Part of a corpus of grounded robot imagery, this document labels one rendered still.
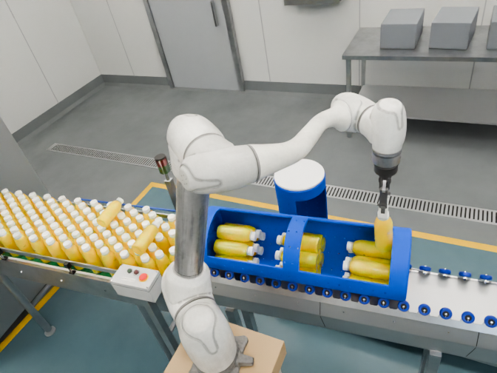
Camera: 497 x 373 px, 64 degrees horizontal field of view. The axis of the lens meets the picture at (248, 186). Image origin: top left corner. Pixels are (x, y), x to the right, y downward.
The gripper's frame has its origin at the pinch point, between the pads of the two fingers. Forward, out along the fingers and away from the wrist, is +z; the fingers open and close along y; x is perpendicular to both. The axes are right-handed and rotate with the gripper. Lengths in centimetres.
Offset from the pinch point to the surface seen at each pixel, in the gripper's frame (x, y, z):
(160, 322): 98, -29, 62
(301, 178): 45, 54, 35
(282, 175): 56, 55, 34
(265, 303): 48, -13, 54
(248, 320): 72, 6, 105
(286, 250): 35.2, -9.7, 19.1
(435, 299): -22, -2, 46
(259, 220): 55, 14, 29
